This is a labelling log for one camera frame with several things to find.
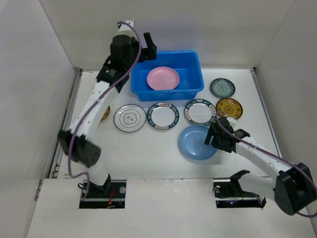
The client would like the light blue plastic plate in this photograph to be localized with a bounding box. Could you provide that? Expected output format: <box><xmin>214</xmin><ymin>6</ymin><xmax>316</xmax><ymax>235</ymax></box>
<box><xmin>179</xmin><ymin>125</ymin><xmax>217</xmax><ymax>164</ymax></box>

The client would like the pink plastic plate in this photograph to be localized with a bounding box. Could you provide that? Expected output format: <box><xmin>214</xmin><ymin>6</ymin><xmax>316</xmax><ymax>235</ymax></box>
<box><xmin>147</xmin><ymin>66</ymin><xmax>180</xmax><ymax>91</ymax></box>

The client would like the white plate thin green rim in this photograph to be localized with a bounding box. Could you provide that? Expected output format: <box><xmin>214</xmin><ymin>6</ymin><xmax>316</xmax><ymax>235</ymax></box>
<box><xmin>113</xmin><ymin>104</ymin><xmax>146</xmax><ymax>133</ymax></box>

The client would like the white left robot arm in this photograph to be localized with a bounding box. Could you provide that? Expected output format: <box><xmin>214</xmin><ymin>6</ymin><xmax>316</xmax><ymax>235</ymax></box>
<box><xmin>57</xmin><ymin>20</ymin><xmax>157</xmax><ymax>196</ymax></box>

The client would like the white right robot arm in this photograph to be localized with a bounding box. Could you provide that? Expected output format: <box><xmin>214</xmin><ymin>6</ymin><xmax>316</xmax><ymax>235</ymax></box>
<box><xmin>204</xmin><ymin>117</ymin><xmax>317</xmax><ymax>216</ymax></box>

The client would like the blue plastic bin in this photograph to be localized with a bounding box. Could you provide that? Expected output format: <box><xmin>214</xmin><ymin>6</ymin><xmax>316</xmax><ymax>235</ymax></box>
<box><xmin>131</xmin><ymin>51</ymin><xmax>204</xmax><ymax>102</ymax></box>

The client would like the green rim plate right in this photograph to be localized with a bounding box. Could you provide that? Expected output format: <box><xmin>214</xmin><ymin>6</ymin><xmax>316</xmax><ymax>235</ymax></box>
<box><xmin>184</xmin><ymin>99</ymin><xmax>216</xmax><ymax>125</ymax></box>

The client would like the yellow patterned plate right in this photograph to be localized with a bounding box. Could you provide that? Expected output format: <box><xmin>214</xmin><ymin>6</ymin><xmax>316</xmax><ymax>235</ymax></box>
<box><xmin>216</xmin><ymin>98</ymin><xmax>243</xmax><ymax>119</ymax></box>

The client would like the yellow patterned plate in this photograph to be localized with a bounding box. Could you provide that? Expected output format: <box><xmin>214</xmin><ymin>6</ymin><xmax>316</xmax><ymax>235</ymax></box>
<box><xmin>101</xmin><ymin>106</ymin><xmax>110</xmax><ymax>121</ymax></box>
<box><xmin>216</xmin><ymin>98</ymin><xmax>243</xmax><ymax>119</ymax></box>

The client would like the celadon blue pattern plate right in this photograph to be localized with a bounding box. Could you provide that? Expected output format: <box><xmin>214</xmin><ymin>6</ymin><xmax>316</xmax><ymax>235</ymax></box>
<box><xmin>210</xmin><ymin>78</ymin><xmax>236</xmax><ymax>98</ymax></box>

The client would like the green rim plate left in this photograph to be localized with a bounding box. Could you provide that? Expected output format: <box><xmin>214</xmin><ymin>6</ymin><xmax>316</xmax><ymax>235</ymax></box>
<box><xmin>146</xmin><ymin>102</ymin><xmax>180</xmax><ymax>130</ymax></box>

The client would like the yellow patterned plate left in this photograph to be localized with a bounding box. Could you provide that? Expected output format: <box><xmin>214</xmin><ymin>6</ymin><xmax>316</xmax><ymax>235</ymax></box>
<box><xmin>101</xmin><ymin>106</ymin><xmax>110</xmax><ymax>121</ymax></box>

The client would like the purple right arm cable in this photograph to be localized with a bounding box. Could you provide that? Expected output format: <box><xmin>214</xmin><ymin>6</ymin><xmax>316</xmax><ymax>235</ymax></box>
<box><xmin>214</xmin><ymin>111</ymin><xmax>317</xmax><ymax>219</ymax></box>

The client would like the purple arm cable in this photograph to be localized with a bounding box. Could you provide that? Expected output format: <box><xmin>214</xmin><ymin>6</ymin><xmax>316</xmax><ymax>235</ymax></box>
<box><xmin>67</xmin><ymin>21</ymin><xmax>143</xmax><ymax>200</ymax></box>
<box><xmin>214</xmin><ymin>111</ymin><xmax>317</xmax><ymax>219</ymax></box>

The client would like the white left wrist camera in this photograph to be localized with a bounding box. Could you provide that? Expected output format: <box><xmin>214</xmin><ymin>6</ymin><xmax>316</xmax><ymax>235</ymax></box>
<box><xmin>118</xmin><ymin>18</ymin><xmax>134</xmax><ymax>37</ymax></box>

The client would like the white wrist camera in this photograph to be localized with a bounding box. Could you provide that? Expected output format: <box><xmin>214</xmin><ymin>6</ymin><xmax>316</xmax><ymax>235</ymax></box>
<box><xmin>226</xmin><ymin>117</ymin><xmax>237</xmax><ymax>127</ymax></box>
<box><xmin>118</xmin><ymin>18</ymin><xmax>134</xmax><ymax>37</ymax></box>

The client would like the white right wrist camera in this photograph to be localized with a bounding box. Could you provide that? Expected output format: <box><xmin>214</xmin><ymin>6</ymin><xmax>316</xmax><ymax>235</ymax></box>
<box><xmin>226</xmin><ymin>117</ymin><xmax>237</xmax><ymax>127</ymax></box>

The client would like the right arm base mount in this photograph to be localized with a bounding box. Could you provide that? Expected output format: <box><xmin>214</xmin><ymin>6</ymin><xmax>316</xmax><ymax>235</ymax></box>
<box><xmin>212</xmin><ymin>170</ymin><xmax>266</xmax><ymax>209</ymax></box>

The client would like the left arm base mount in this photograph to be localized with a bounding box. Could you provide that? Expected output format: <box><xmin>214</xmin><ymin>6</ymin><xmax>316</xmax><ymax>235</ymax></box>
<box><xmin>77</xmin><ymin>176</ymin><xmax>127</xmax><ymax>209</ymax></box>

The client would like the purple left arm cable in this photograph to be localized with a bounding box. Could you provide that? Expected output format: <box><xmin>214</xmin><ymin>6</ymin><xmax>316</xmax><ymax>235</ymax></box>
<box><xmin>67</xmin><ymin>21</ymin><xmax>143</xmax><ymax>200</ymax></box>

